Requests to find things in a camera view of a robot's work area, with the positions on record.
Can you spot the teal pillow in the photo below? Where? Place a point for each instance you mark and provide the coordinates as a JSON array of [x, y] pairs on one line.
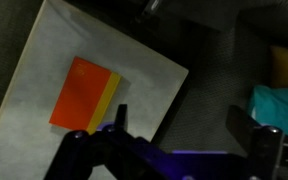
[[280, 106]]

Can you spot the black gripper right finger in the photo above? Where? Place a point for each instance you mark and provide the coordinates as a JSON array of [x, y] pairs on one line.
[[240, 125]]

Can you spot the red book with yellow spine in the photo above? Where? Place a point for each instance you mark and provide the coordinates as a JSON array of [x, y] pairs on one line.
[[80, 96]]

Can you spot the mustard yellow pillow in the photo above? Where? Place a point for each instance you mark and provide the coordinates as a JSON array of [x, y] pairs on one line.
[[284, 65]]

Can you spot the dark grey fabric sofa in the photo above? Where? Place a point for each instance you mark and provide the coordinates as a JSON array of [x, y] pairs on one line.
[[210, 100]]

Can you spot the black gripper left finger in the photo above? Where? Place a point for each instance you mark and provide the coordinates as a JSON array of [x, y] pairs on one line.
[[121, 116]]

